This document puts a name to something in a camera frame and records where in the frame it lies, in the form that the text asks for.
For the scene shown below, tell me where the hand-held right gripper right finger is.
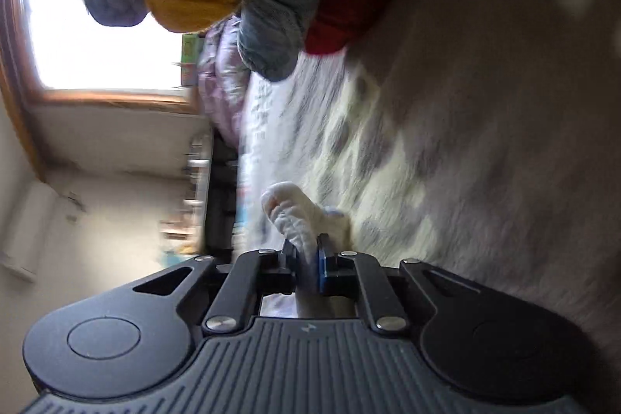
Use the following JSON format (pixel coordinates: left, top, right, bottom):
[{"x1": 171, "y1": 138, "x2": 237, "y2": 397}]
[{"x1": 314, "y1": 236, "x2": 470, "y2": 338}]

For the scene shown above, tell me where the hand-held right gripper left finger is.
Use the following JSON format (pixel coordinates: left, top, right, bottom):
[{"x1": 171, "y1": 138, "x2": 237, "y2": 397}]
[{"x1": 130, "y1": 242, "x2": 298, "y2": 338}]

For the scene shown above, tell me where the white floral padded garment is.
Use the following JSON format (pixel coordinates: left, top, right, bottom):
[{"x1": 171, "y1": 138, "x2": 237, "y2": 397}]
[{"x1": 260, "y1": 182, "x2": 356, "y2": 319}]

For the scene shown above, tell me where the dark desk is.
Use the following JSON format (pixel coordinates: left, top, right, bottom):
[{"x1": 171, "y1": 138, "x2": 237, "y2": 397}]
[{"x1": 183, "y1": 128, "x2": 239, "y2": 260}]

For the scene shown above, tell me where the cartoon mouse printed blanket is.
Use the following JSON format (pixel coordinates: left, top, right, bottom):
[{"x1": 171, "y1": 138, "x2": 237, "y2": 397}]
[{"x1": 238, "y1": 0, "x2": 621, "y2": 347}]

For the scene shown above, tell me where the purple quilt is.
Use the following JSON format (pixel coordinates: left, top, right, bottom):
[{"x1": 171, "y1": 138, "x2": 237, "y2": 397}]
[{"x1": 195, "y1": 16, "x2": 254, "y2": 144}]

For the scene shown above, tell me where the colourful alphabet foam mat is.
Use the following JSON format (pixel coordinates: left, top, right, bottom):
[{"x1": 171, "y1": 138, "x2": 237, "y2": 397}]
[{"x1": 179, "y1": 33, "x2": 203, "y2": 88}]

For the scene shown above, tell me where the wooden framed window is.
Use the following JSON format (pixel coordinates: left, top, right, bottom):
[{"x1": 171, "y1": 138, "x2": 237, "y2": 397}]
[{"x1": 0, "y1": 0, "x2": 205, "y2": 115}]

